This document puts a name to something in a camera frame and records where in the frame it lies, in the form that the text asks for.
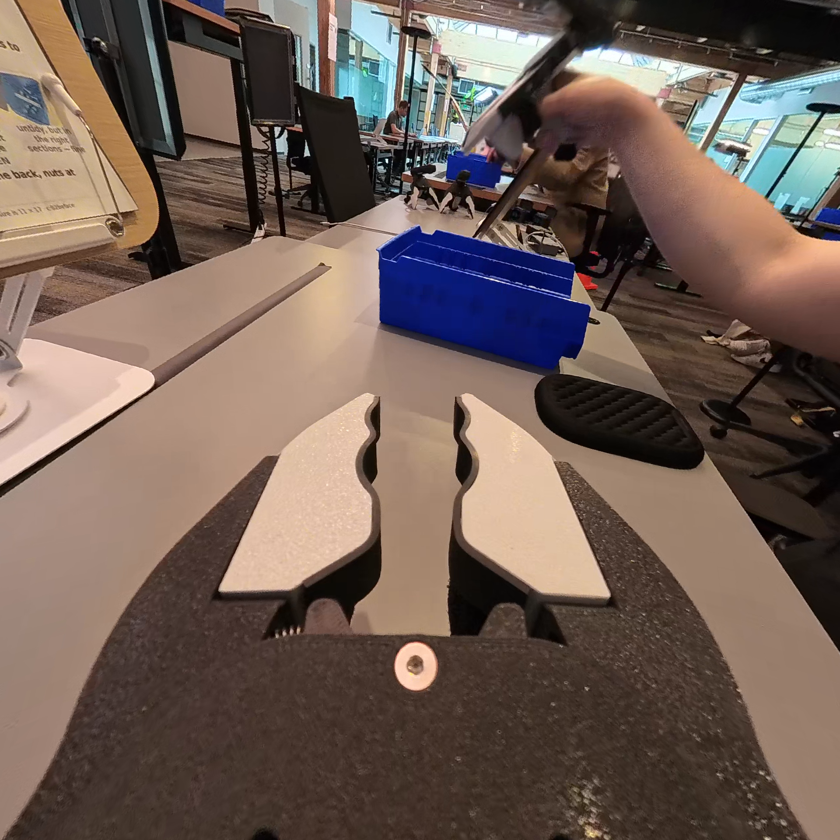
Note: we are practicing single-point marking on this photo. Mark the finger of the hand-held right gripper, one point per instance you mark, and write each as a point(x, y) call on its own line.
point(518, 92)

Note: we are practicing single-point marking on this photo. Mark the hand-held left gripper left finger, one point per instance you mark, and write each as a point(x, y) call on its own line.
point(308, 512)

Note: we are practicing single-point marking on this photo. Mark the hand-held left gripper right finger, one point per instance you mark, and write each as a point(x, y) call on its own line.
point(531, 525)

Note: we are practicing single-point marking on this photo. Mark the blue plastic bin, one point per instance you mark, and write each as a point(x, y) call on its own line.
point(472, 308)

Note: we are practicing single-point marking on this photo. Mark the person's right forearm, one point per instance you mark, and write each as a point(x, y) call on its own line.
point(722, 229)

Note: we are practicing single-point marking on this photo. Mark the person's right hand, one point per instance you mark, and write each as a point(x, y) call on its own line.
point(590, 111)

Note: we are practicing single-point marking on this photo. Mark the small blue bin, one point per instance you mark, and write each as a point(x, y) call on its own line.
point(469, 167)

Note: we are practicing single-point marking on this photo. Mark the black panel stand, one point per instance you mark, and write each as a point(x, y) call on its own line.
point(334, 157)
point(266, 72)

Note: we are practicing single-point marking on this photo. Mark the red floor object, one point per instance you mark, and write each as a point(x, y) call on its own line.
point(589, 283)

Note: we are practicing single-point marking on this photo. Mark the white cloth heap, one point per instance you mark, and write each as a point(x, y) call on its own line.
point(741, 344)

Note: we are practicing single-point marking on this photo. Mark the wooden top office desk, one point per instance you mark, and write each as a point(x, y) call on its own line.
point(203, 85)

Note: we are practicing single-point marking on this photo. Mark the dark framed panel on stand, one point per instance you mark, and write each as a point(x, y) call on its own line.
point(151, 79)

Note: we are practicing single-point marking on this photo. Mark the wooden backboard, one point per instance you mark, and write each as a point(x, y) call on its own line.
point(124, 164)

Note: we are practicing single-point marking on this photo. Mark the printed instruction sheet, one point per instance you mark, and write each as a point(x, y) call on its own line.
point(39, 164)

